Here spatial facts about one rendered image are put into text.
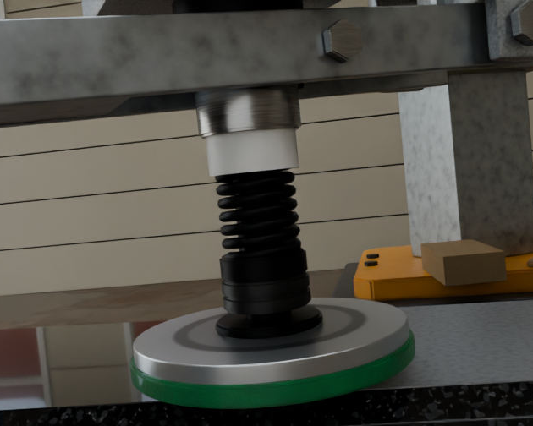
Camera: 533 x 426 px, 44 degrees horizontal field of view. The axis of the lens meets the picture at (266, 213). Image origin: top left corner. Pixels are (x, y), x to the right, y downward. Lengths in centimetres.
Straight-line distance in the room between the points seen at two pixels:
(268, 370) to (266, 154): 16
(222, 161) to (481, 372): 25
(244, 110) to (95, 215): 674
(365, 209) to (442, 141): 532
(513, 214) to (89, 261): 618
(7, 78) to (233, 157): 16
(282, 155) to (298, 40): 8
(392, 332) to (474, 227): 90
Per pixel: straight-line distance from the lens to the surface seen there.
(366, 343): 45
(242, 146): 48
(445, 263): 112
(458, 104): 135
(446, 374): 53
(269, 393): 42
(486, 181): 138
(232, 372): 43
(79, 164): 725
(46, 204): 741
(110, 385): 60
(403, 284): 123
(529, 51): 56
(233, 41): 45
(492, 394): 51
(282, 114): 48
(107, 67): 43
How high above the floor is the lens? 99
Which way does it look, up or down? 3 degrees down
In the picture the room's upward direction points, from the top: 6 degrees counter-clockwise
